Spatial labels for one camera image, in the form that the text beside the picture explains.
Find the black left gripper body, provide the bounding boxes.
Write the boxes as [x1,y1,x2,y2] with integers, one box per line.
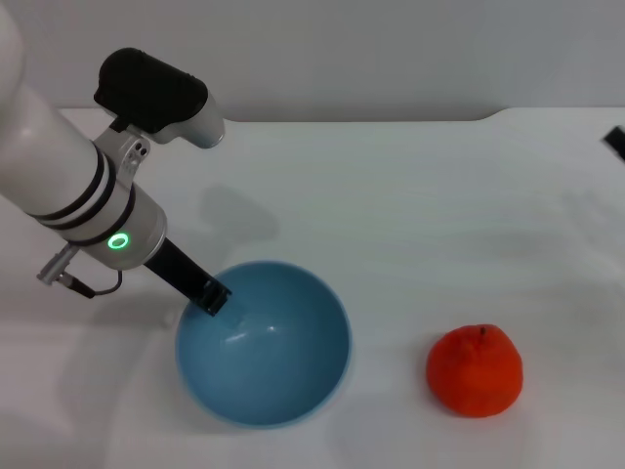
[144,237,219,307]

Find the blue bowl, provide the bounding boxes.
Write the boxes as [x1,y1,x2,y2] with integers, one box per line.
[174,261,353,430]

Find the orange fruit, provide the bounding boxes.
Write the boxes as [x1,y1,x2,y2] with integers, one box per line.
[426,322,524,419]

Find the silver connector with black cable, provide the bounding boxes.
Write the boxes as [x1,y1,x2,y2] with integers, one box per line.
[36,243,123,298]

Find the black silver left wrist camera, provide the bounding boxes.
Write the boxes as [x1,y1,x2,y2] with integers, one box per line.
[93,47,226,149]

